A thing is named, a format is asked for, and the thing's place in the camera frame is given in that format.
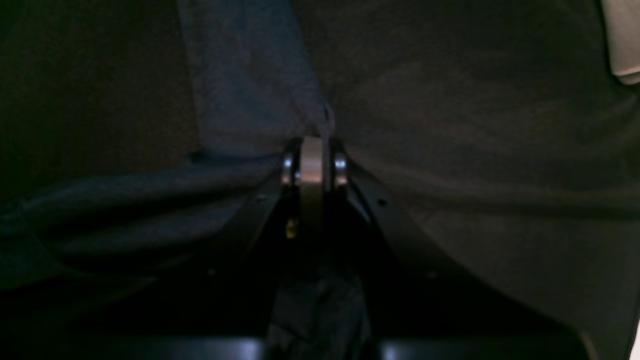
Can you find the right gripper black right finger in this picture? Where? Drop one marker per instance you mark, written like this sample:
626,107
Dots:
410,282

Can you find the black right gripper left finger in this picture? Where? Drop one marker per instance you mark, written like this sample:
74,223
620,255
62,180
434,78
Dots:
245,275

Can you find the dark blue-grey T-shirt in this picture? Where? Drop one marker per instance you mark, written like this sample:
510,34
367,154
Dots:
254,89

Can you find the black table cloth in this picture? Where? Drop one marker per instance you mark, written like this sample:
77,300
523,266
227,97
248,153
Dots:
495,124

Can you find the white foam block right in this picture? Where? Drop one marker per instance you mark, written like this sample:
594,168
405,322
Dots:
622,22

